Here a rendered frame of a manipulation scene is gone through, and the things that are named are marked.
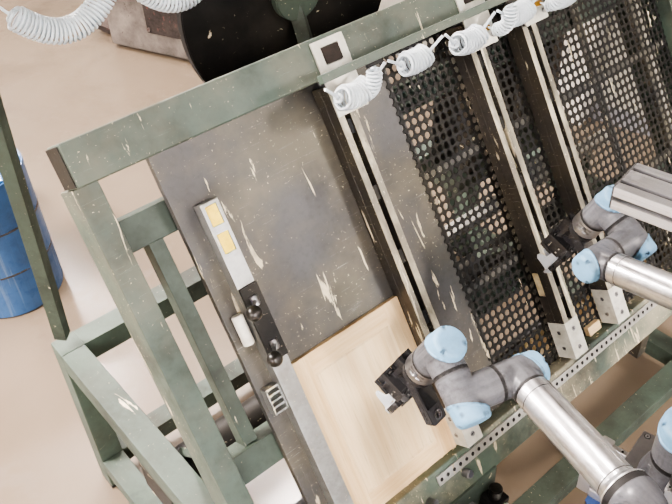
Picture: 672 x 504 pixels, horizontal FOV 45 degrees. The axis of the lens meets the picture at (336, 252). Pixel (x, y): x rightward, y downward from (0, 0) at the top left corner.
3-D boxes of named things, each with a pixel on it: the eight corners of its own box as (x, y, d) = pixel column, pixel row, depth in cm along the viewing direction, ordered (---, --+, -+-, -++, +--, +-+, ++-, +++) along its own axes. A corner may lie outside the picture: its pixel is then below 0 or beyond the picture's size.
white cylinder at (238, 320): (228, 318, 195) (241, 346, 197) (233, 319, 193) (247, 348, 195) (238, 312, 197) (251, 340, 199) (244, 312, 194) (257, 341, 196)
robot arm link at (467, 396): (514, 404, 154) (487, 353, 158) (463, 426, 151) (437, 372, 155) (501, 415, 161) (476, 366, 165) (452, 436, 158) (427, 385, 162)
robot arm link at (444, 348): (445, 367, 153) (426, 327, 156) (422, 387, 162) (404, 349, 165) (478, 356, 156) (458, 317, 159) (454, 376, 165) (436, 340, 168)
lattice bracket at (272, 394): (270, 413, 202) (276, 415, 199) (259, 389, 200) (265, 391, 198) (283, 405, 204) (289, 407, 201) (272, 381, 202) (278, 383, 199)
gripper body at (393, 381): (393, 363, 182) (414, 342, 172) (420, 392, 180) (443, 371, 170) (372, 383, 177) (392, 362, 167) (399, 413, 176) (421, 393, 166)
